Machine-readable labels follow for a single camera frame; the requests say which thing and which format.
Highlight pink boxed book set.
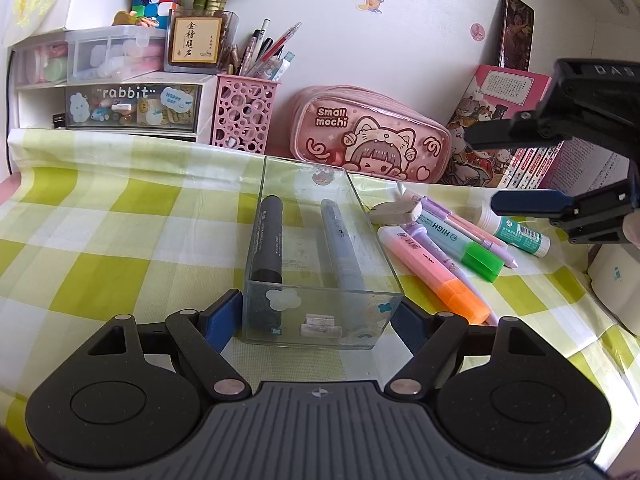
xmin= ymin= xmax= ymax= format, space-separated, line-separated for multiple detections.
xmin=440 ymin=64 xmax=571 ymax=191

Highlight clear drawer unit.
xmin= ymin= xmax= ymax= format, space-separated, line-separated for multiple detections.
xmin=9 ymin=26 xmax=168 ymax=86

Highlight white eraser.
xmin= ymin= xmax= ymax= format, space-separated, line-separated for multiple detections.
xmin=369 ymin=201 xmax=423 ymax=225

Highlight small brown toy figures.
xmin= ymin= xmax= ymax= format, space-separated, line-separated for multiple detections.
xmin=112 ymin=10 xmax=161 ymax=28

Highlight clear plastic organizer box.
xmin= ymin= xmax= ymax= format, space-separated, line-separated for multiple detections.
xmin=241 ymin=155 xmax=405 ymax=351

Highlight black marker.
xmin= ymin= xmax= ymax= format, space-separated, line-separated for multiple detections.
xmin=248 ymin=195 xmax=286 ymax=333

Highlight green cap highlighter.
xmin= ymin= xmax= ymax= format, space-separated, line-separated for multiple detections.
xmin=417 ymin=210 xmax=505 ymax=282

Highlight slim purple pink pen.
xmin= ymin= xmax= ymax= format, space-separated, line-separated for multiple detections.
xmin=420 ymin=196 xmax=520 ymax=268

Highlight green white glue stick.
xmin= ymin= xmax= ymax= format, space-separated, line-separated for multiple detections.
xmin=475 ymin=206 xmax=551 ymax=257

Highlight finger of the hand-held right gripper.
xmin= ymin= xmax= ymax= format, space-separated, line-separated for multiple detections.
xmin=465 ymin=110 xmax=573 ymax=151
xmin=490 ymin=189 xmax=578 ymax=221

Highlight glass vase with label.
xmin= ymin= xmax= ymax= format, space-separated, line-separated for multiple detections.
xmin=164 ymin=9 xmax=240 ymax=75

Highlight white drawer organizer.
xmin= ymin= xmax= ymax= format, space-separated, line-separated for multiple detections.
xmin=12 ymin=74 xmax=217 ymax=143

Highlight pink cartoon pencil case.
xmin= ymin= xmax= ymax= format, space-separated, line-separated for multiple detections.
xmin=289 ymin=85 xmax=452 ymax=183

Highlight open text book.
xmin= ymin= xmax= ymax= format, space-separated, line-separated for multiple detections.
xmin=545 ymin=137 xmax=636 ymax=196

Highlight thin black cable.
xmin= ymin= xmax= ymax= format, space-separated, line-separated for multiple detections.
xmin=5 ymin=45 xmax=14 ymax=177

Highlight thick purple pen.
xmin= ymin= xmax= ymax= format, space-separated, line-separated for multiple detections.
xmin=400 ymin=222 xmax=501 ymax=326

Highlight pink perforated pen holder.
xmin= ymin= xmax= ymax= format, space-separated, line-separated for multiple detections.
xmin=211 ymin=74 xmax=282 ymax=155

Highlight pink orange highlighter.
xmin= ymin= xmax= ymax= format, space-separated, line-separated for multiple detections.
xmin=377 ymin=226 xmax=493 ymax=326

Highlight bunch of pens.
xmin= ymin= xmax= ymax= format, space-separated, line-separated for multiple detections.
xmin=227 ymin=19 xmax=303 ymax=82

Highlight grey marker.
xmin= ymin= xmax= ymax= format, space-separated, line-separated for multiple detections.
xmin=320 ymin=199 xmax=368 ymax=292

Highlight white box with blue mark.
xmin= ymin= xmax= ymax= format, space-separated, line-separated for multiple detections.
xmin=587 ymin=249 xmax=640 ymax=333

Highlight green checkered tablecloth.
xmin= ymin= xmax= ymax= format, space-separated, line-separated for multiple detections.
xmin=0 ymin=127 xmax=640 ymax=441

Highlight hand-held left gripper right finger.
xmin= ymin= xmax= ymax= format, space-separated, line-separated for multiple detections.
xmin=384 ymin=300 xmax=546 ymax=397

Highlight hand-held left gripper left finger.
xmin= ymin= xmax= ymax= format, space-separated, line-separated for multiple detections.
xmin=87 ymin=289 xmax=252 ymax=401

